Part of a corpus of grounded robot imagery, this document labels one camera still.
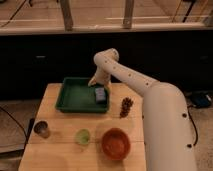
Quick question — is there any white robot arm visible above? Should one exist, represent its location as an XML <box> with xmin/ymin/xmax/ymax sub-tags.
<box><xmin>88</xmin><ymin>48</ymin><xmax>197</xmax><ymax>171</ymax></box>

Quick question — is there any left metal post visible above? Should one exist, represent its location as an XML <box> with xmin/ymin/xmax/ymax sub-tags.
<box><xmin>60</xmin><ymin>0</ymin><xmax>73</xmax><ymax>31</ymax></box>

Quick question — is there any orange bowl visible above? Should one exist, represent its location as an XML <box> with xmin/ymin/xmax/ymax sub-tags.
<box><xmin>101</xmin><ymin>128</ymin><xmax>131</xmax><ymax>161</ymax></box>

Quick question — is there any black cable on floor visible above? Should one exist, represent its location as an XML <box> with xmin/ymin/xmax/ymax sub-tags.
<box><xmin>0</xmin><ymin>106</ymin><xmax>28</xmax><ymax>148</ymax></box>

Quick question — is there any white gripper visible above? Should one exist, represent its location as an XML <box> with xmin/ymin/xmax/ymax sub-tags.
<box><xmin>88</xmin><ymin>68</ymin><xmax>111</xmax><ymax>88</ymax></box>

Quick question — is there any right metal post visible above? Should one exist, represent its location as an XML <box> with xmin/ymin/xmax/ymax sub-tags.
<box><xmin>123</xmin><ymin>0</ymin><xmax>134</xmax><ymax>29</ymax></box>

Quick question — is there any dark metallic cup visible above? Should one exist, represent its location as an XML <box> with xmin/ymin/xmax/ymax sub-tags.
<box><xmin>34</xmin><ymin>121</ymin><xmax>50</xmax><ymax>138</ymax></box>

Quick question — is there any dark blue floor object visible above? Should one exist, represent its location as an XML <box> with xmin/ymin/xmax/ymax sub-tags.
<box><xmin>190</xmin><ymin>92</ymin><xmax>212</xmax><ymax>108</ymax></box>

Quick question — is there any metal post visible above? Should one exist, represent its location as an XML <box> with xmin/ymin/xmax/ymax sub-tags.
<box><xmin>60</xmin><ymin>0</ymin><xmax>73</xmax><ymax>31</ymax></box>
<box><xmin>123</xmin><ymin>0</ymin><xmax>134</xmax><ymax>29</ymax></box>

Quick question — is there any green plastic tray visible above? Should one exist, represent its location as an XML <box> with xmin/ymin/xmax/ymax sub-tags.
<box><xmin>55</xmin><ymin>77</ymin><xmax>109</xmax><ymax>113</ymax></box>

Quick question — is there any small green cup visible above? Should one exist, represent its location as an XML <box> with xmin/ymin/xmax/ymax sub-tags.
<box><xmin>75</xmin><ymin>129</ymin><xmax>90</xmax><ymax>145</ymax></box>

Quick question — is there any bunch of dark grapes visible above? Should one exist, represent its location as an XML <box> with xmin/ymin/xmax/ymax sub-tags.
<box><xmin>120</xmin><ymin>97</ymin><xmax>133</xmax><ymax>118</ymax></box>

